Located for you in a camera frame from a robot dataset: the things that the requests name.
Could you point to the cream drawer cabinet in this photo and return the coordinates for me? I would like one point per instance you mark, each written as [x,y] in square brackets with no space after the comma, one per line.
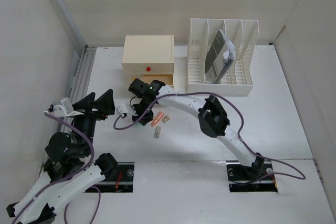
[148,58]

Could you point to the small yellow eraser block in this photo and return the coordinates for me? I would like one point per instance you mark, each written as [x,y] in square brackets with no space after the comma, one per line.
[165,118]

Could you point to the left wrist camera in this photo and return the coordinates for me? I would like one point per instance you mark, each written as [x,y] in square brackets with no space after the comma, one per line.
[63,108]

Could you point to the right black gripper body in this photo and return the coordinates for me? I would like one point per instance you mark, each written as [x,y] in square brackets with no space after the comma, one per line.
[139,109]

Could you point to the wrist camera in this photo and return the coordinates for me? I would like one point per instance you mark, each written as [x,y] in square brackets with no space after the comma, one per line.
[122,110]
[63,108]

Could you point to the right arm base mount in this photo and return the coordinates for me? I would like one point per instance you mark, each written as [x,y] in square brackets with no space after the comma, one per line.
[243,179]

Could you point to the aluminium frame rail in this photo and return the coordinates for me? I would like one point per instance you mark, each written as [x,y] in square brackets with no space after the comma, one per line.
[83,59]

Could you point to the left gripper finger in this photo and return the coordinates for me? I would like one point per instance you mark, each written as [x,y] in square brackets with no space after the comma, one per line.
[105,103]
[84,103]

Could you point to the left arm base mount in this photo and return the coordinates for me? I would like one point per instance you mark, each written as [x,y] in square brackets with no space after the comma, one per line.
[122,182]

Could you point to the white file organizer rack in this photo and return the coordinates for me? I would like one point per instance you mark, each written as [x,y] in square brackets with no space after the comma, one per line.
[237,80]

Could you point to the white plastic strip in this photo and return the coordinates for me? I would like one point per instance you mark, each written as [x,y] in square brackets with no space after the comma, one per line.
[157,132]

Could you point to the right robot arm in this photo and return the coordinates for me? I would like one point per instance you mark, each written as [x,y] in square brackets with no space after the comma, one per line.
[213,119]

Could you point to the orange translucent case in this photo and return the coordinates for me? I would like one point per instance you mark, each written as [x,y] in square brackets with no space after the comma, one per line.
[157,119]

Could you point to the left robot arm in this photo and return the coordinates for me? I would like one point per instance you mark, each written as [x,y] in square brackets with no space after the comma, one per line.
[71,167]

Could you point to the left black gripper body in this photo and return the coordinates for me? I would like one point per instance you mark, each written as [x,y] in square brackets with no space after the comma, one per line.
[91,116]

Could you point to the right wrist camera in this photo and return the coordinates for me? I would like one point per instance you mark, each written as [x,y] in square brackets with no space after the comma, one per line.
[122,110]

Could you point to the grey setup guide booklet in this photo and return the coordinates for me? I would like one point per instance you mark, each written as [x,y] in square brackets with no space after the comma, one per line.
[219,58]

